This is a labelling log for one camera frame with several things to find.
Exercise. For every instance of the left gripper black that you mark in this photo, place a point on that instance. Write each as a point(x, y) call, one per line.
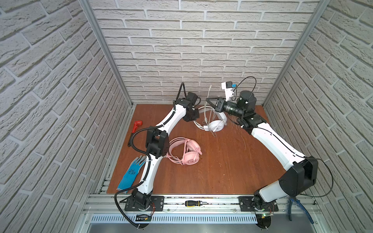
point(197, 114)

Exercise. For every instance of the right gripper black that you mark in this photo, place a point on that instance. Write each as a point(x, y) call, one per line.
point(222, 105)

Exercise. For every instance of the white headphones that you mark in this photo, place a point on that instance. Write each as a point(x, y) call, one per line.
point(213, 121)

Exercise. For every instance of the pink headphones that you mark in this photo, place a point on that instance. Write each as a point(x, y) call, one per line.
point(191, 151)

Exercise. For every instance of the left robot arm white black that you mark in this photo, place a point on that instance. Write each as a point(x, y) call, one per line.
point(157, 146)

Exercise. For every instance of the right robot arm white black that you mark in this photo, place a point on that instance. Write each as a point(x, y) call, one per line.
point(301, 171)

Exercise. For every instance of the red pipe wrench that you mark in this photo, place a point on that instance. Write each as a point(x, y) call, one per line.
point(137, 124)

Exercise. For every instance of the black yellow screwdriver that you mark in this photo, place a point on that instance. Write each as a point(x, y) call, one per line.
point(193, 203)

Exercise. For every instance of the blue grey work glove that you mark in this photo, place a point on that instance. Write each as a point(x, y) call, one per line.
point(132, 172)

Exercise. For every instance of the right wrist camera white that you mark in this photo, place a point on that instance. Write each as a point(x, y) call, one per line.
point(229, 90)

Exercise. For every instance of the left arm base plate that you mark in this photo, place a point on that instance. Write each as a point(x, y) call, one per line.
point(151, 203)

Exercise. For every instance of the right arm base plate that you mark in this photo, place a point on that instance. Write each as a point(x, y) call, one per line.
point(254, 203)

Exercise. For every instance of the aluminium front rail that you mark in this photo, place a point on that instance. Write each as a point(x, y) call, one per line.
point(216, 204)

